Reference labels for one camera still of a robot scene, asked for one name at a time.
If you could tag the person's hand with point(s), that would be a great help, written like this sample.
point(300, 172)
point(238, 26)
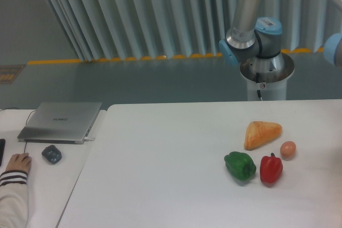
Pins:
point(19, 162)

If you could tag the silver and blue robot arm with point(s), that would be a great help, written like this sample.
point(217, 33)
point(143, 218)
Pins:
point(255, 44)

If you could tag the white striped sleeve forearm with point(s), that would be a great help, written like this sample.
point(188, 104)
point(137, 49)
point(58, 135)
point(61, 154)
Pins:
point(14, 199)

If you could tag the green bell pepper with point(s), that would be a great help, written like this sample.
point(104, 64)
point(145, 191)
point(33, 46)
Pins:
point(240, 165)

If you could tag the red bell pepper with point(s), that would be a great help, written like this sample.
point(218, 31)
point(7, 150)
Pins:
point(271, 168)

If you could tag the black phone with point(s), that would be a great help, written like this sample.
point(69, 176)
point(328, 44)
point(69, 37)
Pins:
point(2, 148)

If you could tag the dark grey small tray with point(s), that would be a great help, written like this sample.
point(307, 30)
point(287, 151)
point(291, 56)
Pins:
point(52, 154)

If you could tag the silver closed laptop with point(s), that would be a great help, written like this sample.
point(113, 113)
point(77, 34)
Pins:
point(60, 122)

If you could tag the white folding partition screen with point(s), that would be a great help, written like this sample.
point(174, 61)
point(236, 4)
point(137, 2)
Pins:
point(124, 29)

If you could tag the triangular bread pastry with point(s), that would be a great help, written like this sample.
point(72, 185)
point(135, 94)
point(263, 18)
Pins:
point(259, 133)

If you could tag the brown egg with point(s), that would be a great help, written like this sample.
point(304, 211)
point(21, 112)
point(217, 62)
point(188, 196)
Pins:
point(288, 149)

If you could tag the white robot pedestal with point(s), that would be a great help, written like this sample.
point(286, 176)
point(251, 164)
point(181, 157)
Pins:
point(272, 89)

